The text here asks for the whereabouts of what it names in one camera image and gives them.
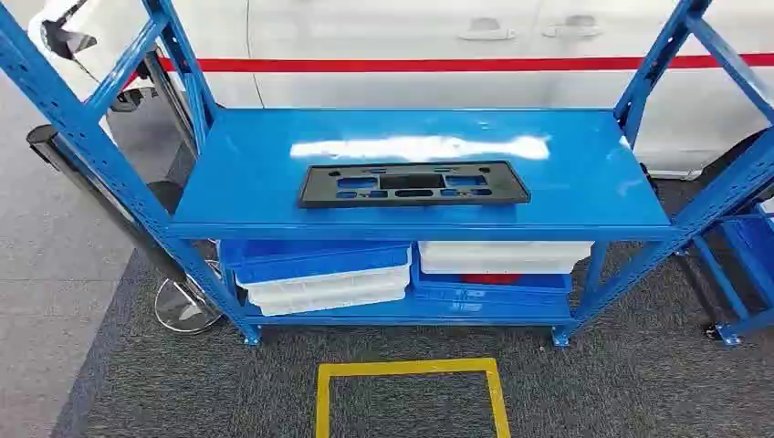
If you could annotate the blue plastic crate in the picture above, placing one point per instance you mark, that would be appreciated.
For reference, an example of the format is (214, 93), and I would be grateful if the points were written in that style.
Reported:
(484, 293)
(314, 257)

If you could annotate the black plastic plate frame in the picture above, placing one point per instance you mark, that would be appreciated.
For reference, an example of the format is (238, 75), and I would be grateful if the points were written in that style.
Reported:
(514, 193)

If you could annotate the white car with red stripe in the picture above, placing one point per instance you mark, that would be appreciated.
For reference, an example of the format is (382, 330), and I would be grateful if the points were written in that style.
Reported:
(393, 30)

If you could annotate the dark grey carpet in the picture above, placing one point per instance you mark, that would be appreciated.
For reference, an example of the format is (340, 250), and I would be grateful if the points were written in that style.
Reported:
(604, 387)

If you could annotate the blue metal shelf rack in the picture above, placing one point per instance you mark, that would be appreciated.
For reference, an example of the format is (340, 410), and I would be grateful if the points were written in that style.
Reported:
(254, 181)

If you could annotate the white plastic tray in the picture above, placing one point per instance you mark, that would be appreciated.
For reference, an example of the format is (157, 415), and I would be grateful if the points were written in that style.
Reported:
(338, 304)
(502, 254)
(338, 285)

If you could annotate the small blue metal rack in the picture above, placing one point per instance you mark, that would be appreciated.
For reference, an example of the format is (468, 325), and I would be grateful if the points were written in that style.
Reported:
(753, 248)

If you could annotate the yellow floor tape square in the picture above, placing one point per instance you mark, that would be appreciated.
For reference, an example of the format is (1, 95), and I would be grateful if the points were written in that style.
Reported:
(323, 399)

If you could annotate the red plastic part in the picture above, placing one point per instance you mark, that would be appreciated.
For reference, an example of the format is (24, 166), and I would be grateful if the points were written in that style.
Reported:
(491, 278)

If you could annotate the black stanchion post chrome base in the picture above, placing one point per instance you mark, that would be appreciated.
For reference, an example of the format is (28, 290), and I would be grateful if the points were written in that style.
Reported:
(181, 308)

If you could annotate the chrome stanchion pole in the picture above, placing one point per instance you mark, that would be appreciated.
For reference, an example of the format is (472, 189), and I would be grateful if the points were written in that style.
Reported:
(169, 100)

